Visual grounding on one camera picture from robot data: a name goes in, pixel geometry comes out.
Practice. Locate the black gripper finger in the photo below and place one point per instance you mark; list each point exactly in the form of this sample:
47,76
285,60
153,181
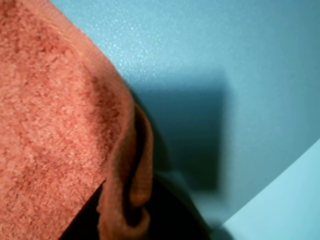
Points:
172,220
82,222

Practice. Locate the grey table mat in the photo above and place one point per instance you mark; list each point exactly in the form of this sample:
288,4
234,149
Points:
200,37

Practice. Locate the orange terry towel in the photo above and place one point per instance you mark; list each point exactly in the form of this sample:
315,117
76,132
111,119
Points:
50,112

